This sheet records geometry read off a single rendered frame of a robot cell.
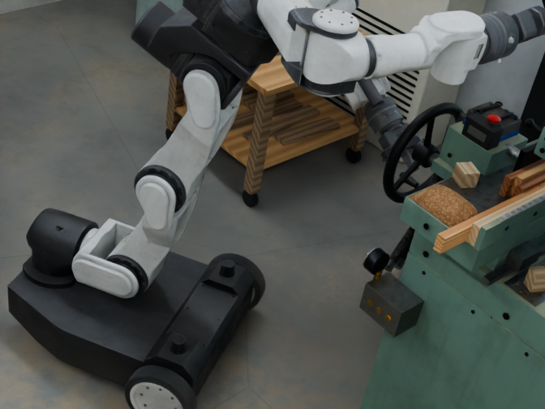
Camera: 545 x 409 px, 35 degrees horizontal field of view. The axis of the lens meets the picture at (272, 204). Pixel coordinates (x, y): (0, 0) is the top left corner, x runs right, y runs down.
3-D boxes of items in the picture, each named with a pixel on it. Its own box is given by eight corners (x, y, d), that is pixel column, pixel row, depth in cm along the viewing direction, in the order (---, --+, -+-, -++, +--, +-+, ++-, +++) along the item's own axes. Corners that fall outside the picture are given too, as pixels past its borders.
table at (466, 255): (526, 129, 234) (533, 109, 230) (624, 189, 217) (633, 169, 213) (367, 195, 199) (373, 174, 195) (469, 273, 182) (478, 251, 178)
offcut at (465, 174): (451, 176, 199) (456, 162, 197) (466, 175, 200) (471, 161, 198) (460, 188, 196) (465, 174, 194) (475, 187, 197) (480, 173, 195)
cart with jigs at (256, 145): (275, 101, 394) (298, -36, 356) (366, 164, 364) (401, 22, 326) (156, 140, 355) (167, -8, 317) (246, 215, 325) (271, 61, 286)
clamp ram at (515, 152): (511, 158, 208) (523, 126, 203) (536, 174, 204) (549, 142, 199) (487, 168, 203) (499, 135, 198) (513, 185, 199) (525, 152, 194)
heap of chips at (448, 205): (436, 185, 196) (440, 171, 193) (485, 219, 188) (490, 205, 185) (409, 197, 190) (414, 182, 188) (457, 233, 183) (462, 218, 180)
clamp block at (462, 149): (475, 141, 219) (486, 110, 214) (518, 170, 211) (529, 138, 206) (436, 157, 210) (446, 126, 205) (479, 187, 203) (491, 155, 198)
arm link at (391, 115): (416, 148, 243) (394, 113, 245) (429, 135, 234) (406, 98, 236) (379, 166, 239) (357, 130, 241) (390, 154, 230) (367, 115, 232)
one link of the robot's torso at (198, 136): (123, 200, 229) (177, 59, 200) (153, 167, 243) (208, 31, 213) (173, 230, 228) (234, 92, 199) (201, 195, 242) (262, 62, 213)
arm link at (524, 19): (543, -7, 164) (504, 3, 157) (559, 41, 164) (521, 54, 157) (491, 14, 174) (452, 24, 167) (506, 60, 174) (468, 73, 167)
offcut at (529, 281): (537, 281, 190) (543, 265, 187) (544, 291, 187) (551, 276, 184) (522, 282, 189) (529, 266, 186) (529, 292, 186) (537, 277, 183)
